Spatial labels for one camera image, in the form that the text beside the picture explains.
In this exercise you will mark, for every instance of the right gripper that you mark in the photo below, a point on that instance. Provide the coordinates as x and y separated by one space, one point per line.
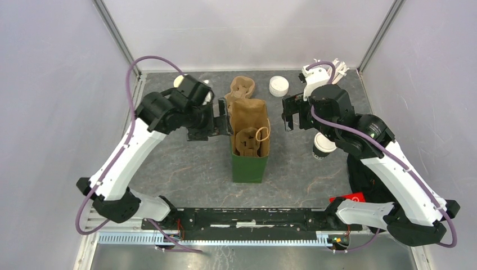
292 104

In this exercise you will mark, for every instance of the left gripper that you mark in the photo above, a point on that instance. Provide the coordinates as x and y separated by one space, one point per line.
220 125

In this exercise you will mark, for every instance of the brown paper bag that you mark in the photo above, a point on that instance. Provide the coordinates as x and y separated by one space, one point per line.
250 113

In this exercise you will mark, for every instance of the cardboard cup carrier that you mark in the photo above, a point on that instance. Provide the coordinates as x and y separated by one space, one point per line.
241 87
246 143

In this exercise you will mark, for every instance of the white cup lid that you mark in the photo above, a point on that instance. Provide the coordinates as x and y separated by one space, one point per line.
323 144

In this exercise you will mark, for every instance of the black paper coffee cup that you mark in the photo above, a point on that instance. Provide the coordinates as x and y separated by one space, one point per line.
320 153

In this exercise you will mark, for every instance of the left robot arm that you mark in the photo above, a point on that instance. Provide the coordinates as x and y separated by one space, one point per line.
190 106

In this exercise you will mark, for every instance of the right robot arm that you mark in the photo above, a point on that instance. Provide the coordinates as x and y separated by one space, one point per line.
415 215

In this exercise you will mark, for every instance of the stack of white lids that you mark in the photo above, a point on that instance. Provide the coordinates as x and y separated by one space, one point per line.
278 86

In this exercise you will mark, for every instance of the stack of paper cups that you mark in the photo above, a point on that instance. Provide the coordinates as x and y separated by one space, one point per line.
178 80

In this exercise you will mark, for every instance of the red card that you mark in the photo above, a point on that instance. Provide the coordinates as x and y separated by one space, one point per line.
357 197

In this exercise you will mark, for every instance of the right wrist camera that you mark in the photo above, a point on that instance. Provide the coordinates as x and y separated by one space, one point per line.
316 75

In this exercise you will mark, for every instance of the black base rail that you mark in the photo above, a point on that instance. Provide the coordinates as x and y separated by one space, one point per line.
252 223

